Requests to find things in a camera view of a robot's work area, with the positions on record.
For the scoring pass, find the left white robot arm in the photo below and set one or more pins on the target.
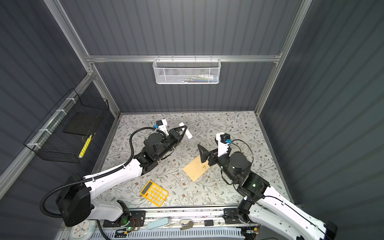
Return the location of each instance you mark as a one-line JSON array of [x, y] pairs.
[[78, 202]]

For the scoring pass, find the small metal latch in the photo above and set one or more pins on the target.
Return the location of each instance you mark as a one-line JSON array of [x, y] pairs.
[[186, 224]]

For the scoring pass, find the white glue stick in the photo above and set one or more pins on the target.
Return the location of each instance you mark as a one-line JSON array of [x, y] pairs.
[[186, 131]]

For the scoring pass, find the yellow calculator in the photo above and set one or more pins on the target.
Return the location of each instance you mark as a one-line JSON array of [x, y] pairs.
[[154, 193]]

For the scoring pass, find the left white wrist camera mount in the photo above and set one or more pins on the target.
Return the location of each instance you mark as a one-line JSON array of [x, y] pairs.
[[162, 126]]

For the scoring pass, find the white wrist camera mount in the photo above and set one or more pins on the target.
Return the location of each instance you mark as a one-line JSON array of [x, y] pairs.
[[224, 141], [162, 126]]

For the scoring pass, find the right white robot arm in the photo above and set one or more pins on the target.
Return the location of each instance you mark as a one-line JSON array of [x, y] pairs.
[[261, 202]]

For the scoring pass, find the white analog clock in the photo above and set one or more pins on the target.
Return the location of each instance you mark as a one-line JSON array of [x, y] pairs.
[[83, 230]]

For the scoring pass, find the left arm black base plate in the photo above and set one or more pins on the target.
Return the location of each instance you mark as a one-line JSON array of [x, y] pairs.
[[134, 219]]

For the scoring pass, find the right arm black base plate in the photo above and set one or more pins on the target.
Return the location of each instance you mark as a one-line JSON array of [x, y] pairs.
[[231, 217]]

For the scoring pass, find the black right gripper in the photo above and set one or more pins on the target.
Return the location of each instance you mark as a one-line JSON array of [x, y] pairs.
[[213, 154]]

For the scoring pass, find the small black square block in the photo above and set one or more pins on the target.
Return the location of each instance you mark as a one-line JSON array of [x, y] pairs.
[[208, 223]]

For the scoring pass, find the white wire mesh basket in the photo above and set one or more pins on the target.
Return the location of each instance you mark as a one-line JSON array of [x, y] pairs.
[[167, 72]]

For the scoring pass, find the manila paper envelope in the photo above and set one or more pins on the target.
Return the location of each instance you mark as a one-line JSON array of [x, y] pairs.
[[195, 169]]

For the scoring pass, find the black wire basket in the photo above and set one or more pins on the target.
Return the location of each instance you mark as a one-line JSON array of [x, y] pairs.
[[63, 136]]

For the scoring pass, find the white slotted cable duct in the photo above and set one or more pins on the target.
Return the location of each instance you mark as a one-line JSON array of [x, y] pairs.
[[222, 233]]

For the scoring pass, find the light blue eraser case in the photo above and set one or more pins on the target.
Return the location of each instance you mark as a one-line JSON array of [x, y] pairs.
[[158, 223]]

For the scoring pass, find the yellow highlighter pen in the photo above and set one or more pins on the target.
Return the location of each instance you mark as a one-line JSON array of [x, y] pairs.
[[85, 147]]

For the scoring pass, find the pens in white basket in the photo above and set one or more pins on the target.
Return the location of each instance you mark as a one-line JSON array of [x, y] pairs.
[[200, 79]]

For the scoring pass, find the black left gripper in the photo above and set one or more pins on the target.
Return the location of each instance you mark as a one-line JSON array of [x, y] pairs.
[[173, 132]]

